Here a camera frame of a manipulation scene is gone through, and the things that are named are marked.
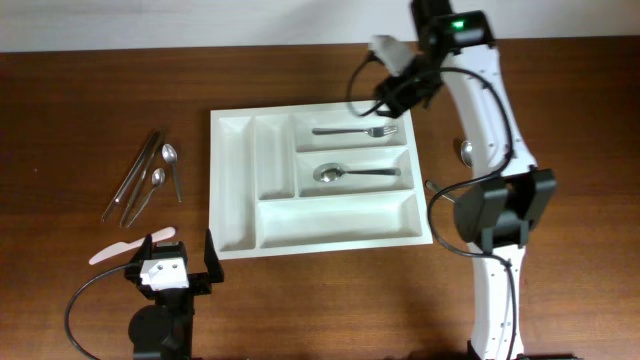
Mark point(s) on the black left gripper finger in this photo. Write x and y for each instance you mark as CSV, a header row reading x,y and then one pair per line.
x,y
144,251
215,271

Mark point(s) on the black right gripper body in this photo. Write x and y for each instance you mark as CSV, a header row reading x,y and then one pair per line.
x,y
417,90

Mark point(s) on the steel fork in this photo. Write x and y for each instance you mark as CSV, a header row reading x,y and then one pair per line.
x,y
436,189
374,132

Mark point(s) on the steel tablespoon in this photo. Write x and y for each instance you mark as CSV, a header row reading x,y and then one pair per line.
x,y
466,149
331,172

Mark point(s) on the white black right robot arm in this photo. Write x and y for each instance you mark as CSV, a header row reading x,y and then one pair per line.
x,y
507,194

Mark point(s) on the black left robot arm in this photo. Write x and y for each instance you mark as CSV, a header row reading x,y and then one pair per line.
x,y
164,329

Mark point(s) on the pink plastic knife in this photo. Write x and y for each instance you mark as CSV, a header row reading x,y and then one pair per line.
x,y
121,247

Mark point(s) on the small teaspoon lower left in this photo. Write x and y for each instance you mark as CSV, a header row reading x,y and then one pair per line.
x,y
157,180

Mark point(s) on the small teaspoon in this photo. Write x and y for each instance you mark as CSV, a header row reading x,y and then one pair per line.
x,y
157,180
170,156

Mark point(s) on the small teaspoon upper left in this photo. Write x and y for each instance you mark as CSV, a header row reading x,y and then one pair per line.
x,y
170,156

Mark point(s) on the white plastic cutlery tray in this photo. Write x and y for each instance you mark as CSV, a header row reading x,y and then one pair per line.
x,y
263,200

